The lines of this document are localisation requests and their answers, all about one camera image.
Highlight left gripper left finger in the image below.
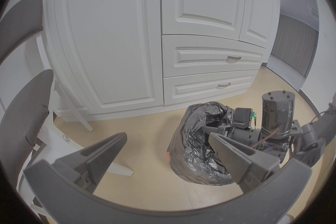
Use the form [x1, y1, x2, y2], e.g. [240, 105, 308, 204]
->
[52, 132, 129, 194]

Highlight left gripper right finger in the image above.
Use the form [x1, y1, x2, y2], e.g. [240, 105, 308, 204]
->
[209, 133, 281, 195]

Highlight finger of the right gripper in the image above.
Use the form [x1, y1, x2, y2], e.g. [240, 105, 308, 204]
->
[202, 125, 224, 135]

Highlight black plastic bag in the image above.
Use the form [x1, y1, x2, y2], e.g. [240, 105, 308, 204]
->
[167, 102, 237, 185]

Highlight white chair grey cushions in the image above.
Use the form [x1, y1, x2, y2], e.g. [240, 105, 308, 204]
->
[0, 0, 135, 218]

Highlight grey curtain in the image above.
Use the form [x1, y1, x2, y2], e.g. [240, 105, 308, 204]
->
[270, 13, 318, 78]

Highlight white wardrobe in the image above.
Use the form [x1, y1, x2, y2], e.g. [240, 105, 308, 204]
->
[43, 0, 281, 124]

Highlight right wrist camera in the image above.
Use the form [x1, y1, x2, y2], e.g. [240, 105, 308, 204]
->
[234, 107, 256, 129]

